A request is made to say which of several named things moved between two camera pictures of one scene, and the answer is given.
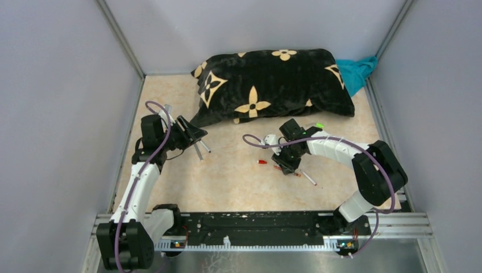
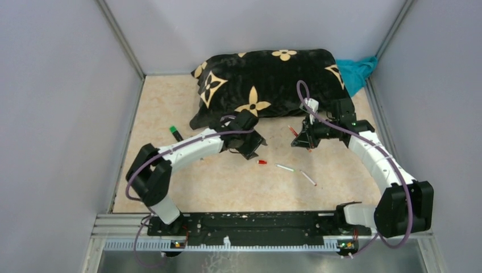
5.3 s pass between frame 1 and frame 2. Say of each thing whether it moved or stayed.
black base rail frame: stayed
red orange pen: moved
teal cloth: stayed
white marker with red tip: stayed
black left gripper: moved
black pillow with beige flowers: stayed
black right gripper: moved
